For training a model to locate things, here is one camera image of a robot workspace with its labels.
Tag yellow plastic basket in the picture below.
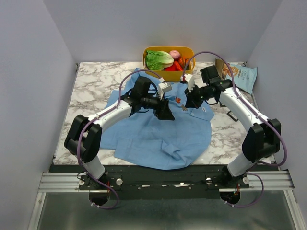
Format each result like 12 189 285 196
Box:
142 46 195 82

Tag blue shirt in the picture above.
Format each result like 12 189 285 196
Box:
100 83 214 170

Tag blue chip bag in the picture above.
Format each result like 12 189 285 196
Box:
215 59 258 94

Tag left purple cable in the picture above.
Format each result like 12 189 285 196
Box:
76 69 166 209

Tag red pepper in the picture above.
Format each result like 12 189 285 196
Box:
164 61 183 71

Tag green lettuce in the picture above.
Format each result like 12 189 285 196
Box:
144 50 174 71

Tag black display box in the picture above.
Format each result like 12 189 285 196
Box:
227 111 238 122

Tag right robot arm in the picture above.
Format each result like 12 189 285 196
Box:
181 66 281 188

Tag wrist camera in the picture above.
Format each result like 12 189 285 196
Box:
180 74 195 92
158 82 172 100

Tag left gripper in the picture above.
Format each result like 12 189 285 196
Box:
141 91 175 121

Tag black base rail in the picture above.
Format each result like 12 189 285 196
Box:
49 164 280 201

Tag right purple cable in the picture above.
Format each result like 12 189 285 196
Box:
182 51 288 208

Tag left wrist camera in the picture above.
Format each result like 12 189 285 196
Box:
158 82 172 100

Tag red leaf brooch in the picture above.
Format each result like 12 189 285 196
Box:
175 97 181 103

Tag red onion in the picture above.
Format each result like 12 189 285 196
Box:
169 50 181 60

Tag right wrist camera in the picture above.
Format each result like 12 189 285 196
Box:
180 74 195 92

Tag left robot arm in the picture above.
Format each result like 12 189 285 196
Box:
64 76 175 189

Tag orange carrots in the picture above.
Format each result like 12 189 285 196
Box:
178 56 189 69

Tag purple cable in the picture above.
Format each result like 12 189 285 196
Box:
76 69 166 209
182 51 288 208

